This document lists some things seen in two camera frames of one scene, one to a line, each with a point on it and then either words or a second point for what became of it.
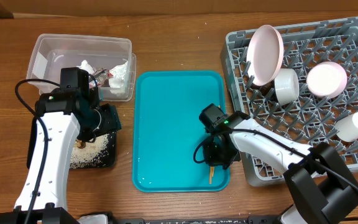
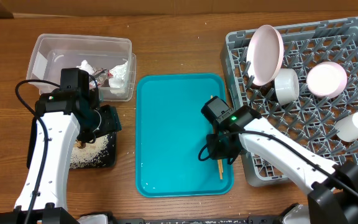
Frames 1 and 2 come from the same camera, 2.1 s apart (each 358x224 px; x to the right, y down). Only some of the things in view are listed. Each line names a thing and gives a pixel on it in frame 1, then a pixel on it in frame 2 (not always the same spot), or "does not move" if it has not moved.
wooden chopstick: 212,167 to 219,162
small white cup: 353,126 does not move
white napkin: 117,76 does not move
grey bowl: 286,86 does not move
